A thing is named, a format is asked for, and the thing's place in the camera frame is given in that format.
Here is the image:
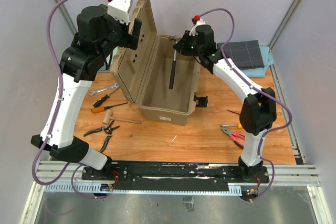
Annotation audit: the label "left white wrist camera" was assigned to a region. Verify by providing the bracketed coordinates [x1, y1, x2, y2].
[107, 0, 133, 25]

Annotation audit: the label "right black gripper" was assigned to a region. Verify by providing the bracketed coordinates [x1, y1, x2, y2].
[174, 30, 203, 58]

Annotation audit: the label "wooden handle tool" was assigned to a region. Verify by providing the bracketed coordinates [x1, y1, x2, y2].
[102, 109, 141, 125]

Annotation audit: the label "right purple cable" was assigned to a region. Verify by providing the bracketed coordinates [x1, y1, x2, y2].
[195, 8, 293, 204]

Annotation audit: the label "red handled pliers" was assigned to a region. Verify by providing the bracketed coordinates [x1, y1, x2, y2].
[221, 126, 245, 150]

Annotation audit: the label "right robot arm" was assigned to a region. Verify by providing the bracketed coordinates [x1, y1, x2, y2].
[173, 25, 277, 182]

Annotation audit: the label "small claw hammer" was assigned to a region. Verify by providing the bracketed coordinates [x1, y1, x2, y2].
[169, 36, 181, 90]

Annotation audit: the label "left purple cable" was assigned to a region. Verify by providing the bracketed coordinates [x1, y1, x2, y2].
[31, 0, 116, 216]

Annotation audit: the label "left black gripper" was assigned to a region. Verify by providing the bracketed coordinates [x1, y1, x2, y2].
[98, 5, 141, 59]

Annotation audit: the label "orange handled black screwdriver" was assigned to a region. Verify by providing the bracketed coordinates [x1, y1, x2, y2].
[91, 102, 127, 114]

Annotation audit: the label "purple cable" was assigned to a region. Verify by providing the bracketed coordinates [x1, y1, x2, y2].
[31, 0, 116, 216]
[195, 8, 293, 204]

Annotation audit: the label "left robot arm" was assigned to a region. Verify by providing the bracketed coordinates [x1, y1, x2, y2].
[31, 3, 142, 180]

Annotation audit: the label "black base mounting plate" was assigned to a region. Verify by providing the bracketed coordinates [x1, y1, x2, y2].
[81, 161, 270, 191]

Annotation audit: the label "silver open-end wrench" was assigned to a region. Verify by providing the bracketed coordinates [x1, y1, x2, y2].
[89, 82, 119, 96]

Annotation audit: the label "dark grey checked cloth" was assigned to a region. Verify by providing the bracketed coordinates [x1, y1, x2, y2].
[224, 40, 264, 70]

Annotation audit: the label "light blue folded cloth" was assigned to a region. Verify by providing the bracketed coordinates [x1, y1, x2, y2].
[242, 46, 274, 78]

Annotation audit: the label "black handled pliers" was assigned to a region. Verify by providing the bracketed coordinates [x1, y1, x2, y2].
[83, 120, 120, 153]

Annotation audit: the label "blue slotted cable duct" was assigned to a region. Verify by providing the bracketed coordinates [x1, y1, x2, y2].
[44, 182, 243, 196]

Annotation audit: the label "tan plastic tool box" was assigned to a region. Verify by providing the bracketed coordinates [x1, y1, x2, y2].
[110, 0, 201, 125]

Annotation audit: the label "black yellow handled screwdriver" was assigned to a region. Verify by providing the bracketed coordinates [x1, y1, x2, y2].
[92, 88, 119, 108]

